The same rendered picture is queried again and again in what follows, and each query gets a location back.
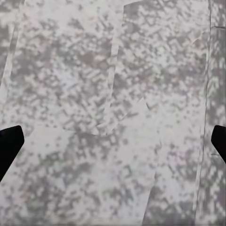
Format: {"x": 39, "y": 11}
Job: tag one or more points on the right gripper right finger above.
{"x": 218, "y": 139}

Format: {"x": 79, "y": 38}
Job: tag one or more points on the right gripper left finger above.
{"x": 11, "y": 141}

